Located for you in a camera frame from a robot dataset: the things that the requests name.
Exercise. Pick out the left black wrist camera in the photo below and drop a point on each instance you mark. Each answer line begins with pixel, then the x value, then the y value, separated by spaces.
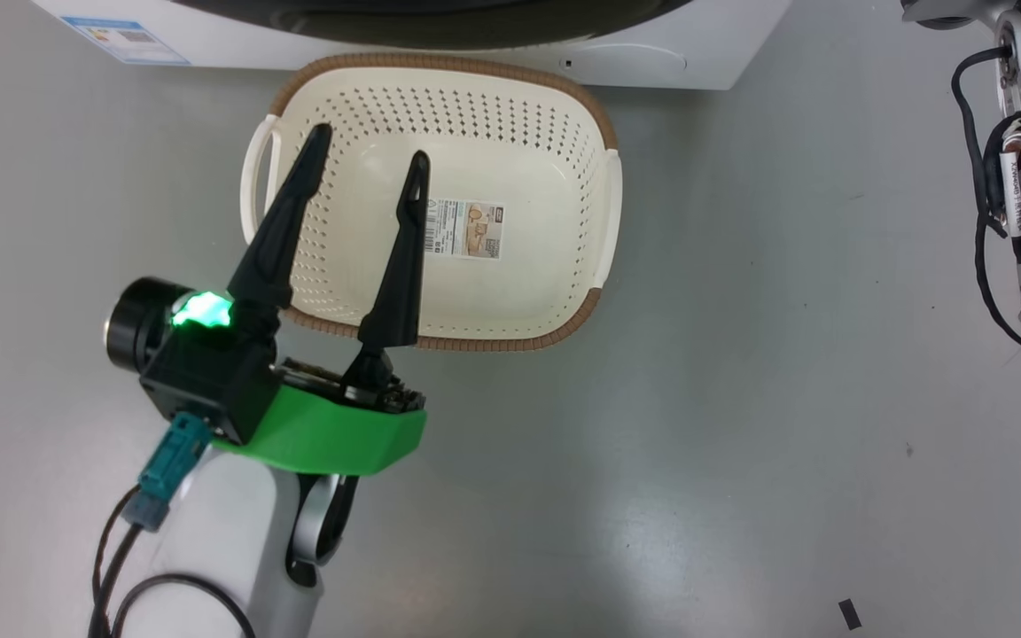
pixel 200 372

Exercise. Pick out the black floor tape piece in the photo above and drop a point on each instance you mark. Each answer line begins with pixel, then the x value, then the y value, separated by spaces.
pixel 850 614

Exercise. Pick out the paper basket label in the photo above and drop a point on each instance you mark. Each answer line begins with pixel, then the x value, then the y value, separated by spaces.
pixel 466 229

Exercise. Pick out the blue energy label sticker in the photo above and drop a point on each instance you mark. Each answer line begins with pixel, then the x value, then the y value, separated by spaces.
pixel 125 40

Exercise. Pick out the white front-load washing machine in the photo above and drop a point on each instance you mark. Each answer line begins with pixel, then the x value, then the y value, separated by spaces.
pixel 732 44

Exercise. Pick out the cream perforated laundry basket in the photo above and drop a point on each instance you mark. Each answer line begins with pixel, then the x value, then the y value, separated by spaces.
pixel 519 301

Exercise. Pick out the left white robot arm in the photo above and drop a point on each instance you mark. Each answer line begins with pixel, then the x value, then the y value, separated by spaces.
pixel 218 532

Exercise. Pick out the round filter cover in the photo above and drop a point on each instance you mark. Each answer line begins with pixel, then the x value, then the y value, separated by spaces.
pixel 635 60

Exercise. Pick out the dark round washing machine door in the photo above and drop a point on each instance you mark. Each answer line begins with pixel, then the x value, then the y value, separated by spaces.
pixel 440 22

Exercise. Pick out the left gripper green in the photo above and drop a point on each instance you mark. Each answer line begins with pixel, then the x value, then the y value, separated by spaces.
pixel 333 439

